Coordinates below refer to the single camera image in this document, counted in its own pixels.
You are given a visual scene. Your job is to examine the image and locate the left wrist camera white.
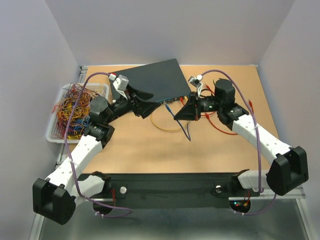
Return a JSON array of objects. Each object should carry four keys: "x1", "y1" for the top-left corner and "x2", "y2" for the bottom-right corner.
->
[{"x1": 108, "y1": 73, "x2": 129, "y2": 99}]

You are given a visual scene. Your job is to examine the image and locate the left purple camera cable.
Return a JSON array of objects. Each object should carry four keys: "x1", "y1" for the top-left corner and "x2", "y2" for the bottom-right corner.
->
[{"x1": 64, "y1": 71, "x2": 133, "y2": 218}]

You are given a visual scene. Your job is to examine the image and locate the blue ethernet cable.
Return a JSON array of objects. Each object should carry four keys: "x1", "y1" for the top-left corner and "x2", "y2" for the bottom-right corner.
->
[{"x1": 164, "y1": 101, "x2": 192, "y2": 142}]

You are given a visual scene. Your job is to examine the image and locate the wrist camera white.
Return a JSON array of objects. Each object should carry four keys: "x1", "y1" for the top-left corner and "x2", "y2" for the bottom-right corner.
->
[
  {"x1": 188, "y1": 74, "x2": 203, "y2": 96},
  {"x1": 108, "y1": 73, "x2": 129, "y2": 99}
]

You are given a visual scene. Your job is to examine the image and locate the white perforated plastic basket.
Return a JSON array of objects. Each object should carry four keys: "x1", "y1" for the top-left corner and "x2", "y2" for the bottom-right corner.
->
[{"x1": 45, "y1": 83, "x2": 109, "y2": 144}]

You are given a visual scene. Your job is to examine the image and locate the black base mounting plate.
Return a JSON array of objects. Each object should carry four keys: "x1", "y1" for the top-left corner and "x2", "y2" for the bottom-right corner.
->
[{"x1": 93, "y1": 172, "x2": 259, "y2": 210}]

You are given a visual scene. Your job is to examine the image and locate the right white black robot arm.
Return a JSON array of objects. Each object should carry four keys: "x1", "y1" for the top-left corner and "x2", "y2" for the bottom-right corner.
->
[{"x1": 174, "y1": 75, "x2": 309, "y2": 196}]

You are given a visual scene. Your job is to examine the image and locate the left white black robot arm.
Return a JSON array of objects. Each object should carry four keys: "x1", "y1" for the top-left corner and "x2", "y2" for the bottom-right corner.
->
[{"x1": 32, "y1": 85, "x2": 161, "y2": 225}]

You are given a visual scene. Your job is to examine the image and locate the dark blue network switch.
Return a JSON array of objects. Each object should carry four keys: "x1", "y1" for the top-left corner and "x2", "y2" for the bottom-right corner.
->
[{"x1": 114, "y1": 58, "x2": 191, "y2": 102}]

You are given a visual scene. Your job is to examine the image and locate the tangled colourful cable pile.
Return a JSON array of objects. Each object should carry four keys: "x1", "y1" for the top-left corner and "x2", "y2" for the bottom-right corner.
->
[{"x1": 51, "y1": 83, "x2": 107, "y2": 141}]

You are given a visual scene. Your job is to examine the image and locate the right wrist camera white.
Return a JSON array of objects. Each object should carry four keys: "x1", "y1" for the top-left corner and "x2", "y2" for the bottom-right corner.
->
[{"x1": 188, "y1": 74, "x2": 203, "y2": 96}]

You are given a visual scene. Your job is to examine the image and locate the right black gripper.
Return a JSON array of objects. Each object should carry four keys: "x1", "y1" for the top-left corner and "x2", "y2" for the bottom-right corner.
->
[{"x1": 174, "y1": 91, "x2": 223, "y2": 121}]

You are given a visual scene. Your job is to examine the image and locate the yellow ethernet cable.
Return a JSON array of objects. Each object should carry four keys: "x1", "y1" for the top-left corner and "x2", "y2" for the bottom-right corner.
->
[{"x1": 150, "y1": 97, "x2": 188, "y2": 132}]

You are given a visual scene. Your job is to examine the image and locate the purple camera cable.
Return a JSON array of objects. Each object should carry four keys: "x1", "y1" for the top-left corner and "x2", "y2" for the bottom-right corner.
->
[
  {"x1": 64, "y1": 71, "x2": 133, "y2": 218},
  {"x1": 201, "y1": 69, "x2": 277, "y2": 216}
]

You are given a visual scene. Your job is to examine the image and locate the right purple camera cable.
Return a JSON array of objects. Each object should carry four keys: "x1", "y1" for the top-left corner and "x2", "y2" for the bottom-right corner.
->
[{"x1": 201, "y1": 69, "x2": 277, "y2": 216}]

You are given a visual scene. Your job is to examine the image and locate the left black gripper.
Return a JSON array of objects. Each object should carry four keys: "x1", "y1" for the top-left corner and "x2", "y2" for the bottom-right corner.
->
[{"x1": 105, "y1": 84, "x2": 161, "y2": 124}]

